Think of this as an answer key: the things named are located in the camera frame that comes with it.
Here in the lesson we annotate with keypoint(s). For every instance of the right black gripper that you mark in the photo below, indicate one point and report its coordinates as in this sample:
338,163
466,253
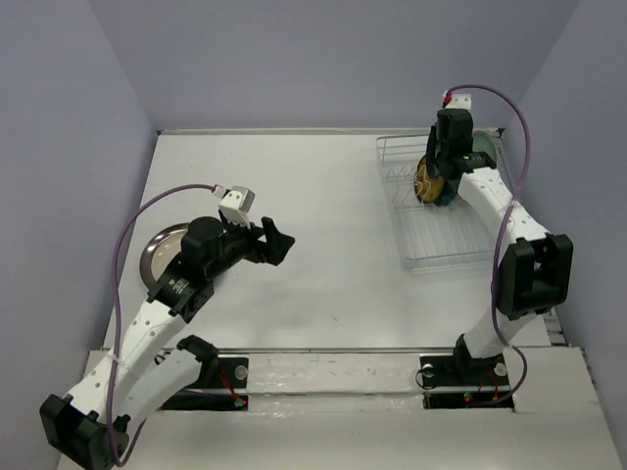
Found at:
436,144

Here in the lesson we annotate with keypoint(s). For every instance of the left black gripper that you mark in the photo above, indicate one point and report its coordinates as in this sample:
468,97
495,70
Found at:
278,244

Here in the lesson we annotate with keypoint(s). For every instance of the yellow amber plate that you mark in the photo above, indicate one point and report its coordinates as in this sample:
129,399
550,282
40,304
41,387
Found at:
427,189

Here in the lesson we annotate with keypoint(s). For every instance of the teal scalloped plate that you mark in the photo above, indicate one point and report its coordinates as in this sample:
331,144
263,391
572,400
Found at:
446,197

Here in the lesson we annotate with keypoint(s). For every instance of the light blue flower plate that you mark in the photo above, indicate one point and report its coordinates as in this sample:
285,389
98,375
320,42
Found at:
488,141

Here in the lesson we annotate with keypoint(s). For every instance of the white wire dish rack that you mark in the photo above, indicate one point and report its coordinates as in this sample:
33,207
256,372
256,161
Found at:
428,237

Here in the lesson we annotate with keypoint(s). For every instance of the silver grey plate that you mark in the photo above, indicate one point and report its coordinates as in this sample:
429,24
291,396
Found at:
159,252

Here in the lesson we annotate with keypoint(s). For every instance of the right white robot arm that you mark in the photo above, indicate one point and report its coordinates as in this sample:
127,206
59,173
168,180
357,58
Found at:
531,266

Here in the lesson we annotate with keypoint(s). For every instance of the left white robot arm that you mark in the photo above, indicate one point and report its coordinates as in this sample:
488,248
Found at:
97,420

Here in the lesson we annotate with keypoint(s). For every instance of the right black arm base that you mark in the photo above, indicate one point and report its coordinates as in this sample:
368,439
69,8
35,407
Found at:
482,384

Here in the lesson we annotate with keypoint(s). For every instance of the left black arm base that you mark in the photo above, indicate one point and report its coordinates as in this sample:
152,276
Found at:
224,389

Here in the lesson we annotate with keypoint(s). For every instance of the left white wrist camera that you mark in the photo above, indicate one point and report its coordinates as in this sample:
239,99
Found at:
234,204

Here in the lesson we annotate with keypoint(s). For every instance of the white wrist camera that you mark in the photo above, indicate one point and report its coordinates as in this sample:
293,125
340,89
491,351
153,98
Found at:
234,204
454,100

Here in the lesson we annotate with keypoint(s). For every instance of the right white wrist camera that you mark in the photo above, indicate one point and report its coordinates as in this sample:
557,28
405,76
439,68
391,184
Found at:
454,100

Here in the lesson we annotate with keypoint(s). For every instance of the metal rail bar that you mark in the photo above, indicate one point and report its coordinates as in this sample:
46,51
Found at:
419,350

